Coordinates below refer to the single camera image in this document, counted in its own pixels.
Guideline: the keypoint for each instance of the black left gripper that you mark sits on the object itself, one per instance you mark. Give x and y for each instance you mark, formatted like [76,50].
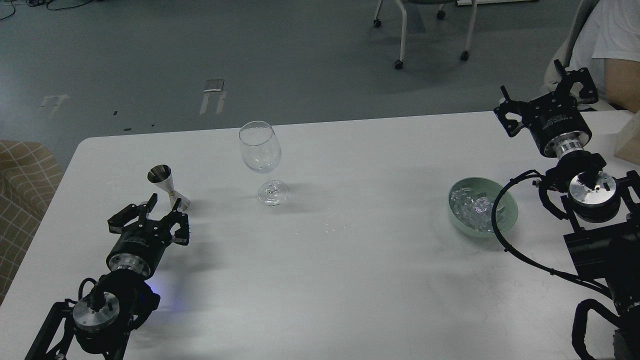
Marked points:
[143,241]

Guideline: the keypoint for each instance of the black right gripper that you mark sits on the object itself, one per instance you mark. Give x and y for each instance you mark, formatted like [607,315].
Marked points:
[552,115]

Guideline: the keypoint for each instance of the steel cocktail jigger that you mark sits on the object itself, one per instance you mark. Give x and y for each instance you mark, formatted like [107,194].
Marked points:
[162,177]

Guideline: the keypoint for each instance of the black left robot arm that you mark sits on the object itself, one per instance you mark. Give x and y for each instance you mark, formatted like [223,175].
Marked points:
[110,308]

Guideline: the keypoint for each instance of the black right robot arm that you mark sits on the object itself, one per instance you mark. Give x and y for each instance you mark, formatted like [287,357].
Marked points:
[605,237]

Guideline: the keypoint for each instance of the clear ice cubes pile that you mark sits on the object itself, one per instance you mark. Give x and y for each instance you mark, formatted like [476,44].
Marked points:
[473,209]

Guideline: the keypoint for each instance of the clear wine glass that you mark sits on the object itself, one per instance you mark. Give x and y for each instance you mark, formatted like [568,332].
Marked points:
[261,152]

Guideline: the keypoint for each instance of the white office chair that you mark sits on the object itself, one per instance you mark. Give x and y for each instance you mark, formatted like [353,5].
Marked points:
[564,53]

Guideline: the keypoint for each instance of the wooden block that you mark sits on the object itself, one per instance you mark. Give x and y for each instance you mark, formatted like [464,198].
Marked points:
[627,142]

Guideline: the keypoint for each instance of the person in white shirt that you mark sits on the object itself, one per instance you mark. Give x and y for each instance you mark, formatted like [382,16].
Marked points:
[608,45]

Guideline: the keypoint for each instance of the white rolling chair legs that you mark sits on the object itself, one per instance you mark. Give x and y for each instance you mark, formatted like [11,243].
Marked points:
[440,14]

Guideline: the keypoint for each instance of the green bowl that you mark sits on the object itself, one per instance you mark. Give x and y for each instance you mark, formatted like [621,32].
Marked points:
[506,213]

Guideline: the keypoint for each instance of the beige checkered sofa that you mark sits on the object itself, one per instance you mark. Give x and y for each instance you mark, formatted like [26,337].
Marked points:
[29,178]

